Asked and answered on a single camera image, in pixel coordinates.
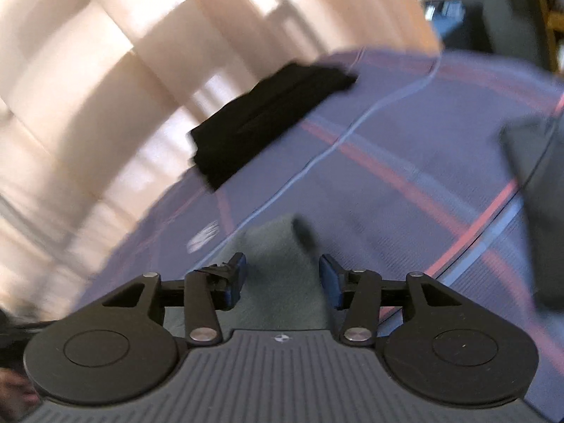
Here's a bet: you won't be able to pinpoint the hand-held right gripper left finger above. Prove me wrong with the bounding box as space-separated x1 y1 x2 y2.
102 252 248 347

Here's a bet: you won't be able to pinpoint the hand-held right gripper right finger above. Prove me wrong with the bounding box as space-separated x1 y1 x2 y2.
318 254 461 347

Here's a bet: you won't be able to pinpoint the grey-green fleece pants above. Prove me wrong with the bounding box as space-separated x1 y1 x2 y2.
163 213 336 341

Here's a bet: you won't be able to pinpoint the blue plaid bed sheet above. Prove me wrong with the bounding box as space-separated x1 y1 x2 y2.
77 48 564 423

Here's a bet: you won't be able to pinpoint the black folded cloth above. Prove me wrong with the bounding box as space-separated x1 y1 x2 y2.
189 62 358 193

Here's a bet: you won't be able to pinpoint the sheer cream curtain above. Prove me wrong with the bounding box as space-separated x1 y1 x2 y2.
0 0 322 320

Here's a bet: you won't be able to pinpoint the black smartphone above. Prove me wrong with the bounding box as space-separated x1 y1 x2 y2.
499 115 564 313

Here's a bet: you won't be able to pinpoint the peach drape curtain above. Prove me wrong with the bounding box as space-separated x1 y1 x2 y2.
247 0 442 63

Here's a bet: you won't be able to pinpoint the yellow wooden frame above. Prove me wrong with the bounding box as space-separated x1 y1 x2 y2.
526 0 564 74

